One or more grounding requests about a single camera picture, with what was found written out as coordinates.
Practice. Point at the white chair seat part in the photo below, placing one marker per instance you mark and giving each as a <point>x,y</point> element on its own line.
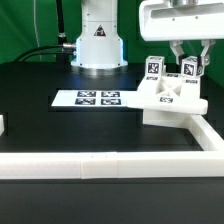
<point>168,111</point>

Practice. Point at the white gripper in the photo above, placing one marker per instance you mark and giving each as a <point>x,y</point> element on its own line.
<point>202,19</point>

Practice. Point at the white U-shaped fence frame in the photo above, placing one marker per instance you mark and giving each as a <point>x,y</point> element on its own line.
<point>208,162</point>

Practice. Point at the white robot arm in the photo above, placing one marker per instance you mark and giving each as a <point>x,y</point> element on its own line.
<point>100,48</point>

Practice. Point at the white tagged nut cube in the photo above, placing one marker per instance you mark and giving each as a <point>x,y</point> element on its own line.
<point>154,65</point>

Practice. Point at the white chair backrest part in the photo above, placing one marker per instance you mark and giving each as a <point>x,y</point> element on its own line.
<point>169,87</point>

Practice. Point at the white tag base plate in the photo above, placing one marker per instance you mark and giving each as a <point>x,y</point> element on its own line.
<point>92,98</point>

